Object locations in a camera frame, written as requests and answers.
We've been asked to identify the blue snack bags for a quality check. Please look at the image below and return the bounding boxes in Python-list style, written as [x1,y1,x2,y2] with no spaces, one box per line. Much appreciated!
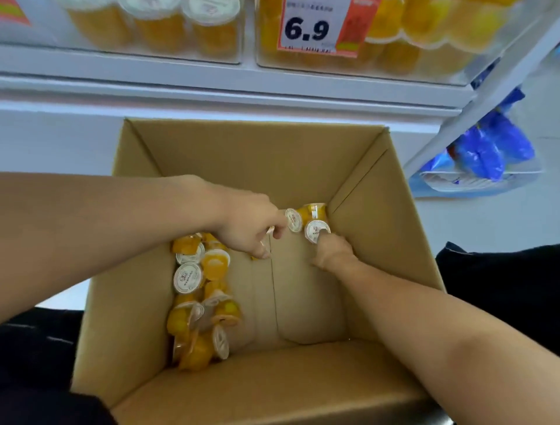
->
[422,87,537,183]

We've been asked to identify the orange white price tag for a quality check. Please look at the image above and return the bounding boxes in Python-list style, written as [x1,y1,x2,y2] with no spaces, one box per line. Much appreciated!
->
[276,0,380,58]
[0,0,32,26]

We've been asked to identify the person's left hand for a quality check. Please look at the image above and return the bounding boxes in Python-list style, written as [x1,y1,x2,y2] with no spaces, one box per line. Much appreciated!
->
[212,183,291,260]

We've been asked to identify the person's right forearm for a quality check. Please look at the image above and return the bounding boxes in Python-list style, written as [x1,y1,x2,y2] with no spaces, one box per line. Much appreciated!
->
[337,258,560,425]

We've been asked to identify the person's right hand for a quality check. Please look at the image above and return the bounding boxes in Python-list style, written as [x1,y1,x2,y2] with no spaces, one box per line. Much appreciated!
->
[311,232,361,273]

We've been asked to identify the person's left forearm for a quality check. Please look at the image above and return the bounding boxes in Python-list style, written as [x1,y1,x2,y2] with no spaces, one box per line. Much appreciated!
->
[0,172,228,325]

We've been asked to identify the brown cardboard box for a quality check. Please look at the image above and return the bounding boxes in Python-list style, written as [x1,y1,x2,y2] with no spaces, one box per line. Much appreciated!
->
[71,118,447,425]

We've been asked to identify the clear plastic bin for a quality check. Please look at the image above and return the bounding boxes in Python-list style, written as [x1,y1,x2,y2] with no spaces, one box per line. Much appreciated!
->
[255,0,539,86]
[0,0,246,65]

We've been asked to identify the person's black trousers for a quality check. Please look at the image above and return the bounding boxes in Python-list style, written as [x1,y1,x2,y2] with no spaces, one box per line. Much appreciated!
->
[0,242,560,425]

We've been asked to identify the yellow jelly cup white lid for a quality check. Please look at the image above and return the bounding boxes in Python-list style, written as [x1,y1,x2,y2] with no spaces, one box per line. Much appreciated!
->
[304,218,332,245]

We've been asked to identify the cluster of white-lid jelly cups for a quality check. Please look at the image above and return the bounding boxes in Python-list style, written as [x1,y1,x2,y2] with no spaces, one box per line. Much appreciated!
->
[57,0,242,60]

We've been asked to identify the pile of yellow jelly cups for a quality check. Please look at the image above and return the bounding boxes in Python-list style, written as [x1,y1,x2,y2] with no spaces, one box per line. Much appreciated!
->
[166,202,332,373]

